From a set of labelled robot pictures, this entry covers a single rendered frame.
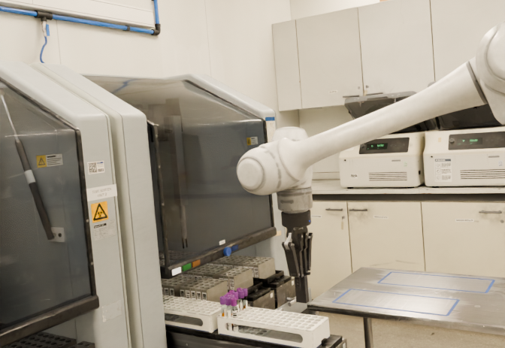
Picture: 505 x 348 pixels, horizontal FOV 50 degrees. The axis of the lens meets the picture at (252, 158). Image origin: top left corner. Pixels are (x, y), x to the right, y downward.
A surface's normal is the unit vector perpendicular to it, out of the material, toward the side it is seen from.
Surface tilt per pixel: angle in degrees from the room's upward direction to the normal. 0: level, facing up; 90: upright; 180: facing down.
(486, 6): 90
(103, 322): 90
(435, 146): 59
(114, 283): 90
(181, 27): 90
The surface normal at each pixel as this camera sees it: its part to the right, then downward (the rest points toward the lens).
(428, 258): -0.57, 0.09
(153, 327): 0.84, -0.04
